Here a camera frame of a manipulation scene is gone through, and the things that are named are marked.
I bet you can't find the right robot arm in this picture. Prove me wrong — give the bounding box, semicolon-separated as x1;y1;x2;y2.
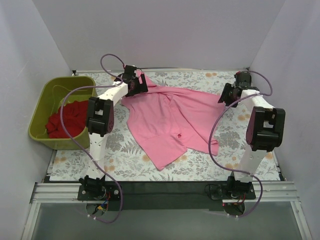
218;70;286;199

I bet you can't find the green plastic bin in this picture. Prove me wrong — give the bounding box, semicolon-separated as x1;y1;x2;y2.
28;76;97;150

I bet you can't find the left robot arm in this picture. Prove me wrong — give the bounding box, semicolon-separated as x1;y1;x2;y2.
79;65;148;200

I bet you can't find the aluminium mounting rail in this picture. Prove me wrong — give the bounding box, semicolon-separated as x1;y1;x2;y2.
31;181;300;203

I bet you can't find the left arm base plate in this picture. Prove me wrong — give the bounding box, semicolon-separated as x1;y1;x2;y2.
77;184;121;201

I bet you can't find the red t-shirt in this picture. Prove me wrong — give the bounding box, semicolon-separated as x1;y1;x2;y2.
45;100;88;139

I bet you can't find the pink t-shirt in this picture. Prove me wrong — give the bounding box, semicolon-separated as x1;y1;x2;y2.
121;78;224;171

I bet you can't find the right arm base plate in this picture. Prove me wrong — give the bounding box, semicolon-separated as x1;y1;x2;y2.
204;183;256;200

